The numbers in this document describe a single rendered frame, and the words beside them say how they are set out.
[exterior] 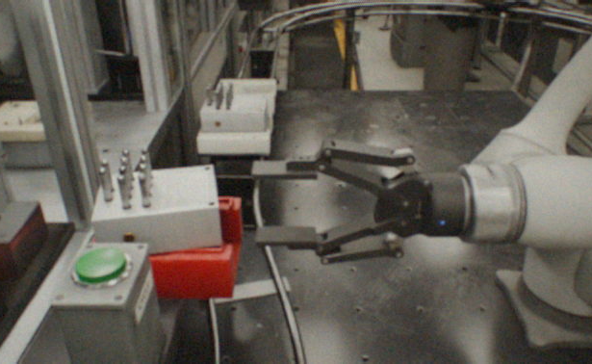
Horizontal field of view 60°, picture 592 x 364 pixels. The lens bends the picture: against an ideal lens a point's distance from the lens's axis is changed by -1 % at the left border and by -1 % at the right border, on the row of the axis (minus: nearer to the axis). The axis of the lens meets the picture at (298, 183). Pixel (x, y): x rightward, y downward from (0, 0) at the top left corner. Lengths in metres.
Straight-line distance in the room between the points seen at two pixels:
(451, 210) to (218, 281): 0.26
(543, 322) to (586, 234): 0.34
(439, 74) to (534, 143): 3.16
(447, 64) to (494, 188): 3.30
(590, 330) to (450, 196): 0.44
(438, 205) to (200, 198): 0.25
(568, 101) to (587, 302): 0.31
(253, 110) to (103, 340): 0.66
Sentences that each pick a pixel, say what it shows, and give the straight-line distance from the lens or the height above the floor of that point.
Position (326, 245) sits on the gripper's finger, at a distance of 0.60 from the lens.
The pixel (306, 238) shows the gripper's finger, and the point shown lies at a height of 0.95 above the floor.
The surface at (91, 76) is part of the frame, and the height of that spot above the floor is 0.96.
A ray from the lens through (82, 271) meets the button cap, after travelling 0.45.
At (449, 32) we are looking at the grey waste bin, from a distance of 3.79.
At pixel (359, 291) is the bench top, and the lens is 0.94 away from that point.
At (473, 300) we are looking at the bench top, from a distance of 0.97.
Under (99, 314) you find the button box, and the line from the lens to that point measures 0.44.
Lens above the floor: 1.30
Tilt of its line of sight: 29 degrees down
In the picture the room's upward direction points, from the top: straight up
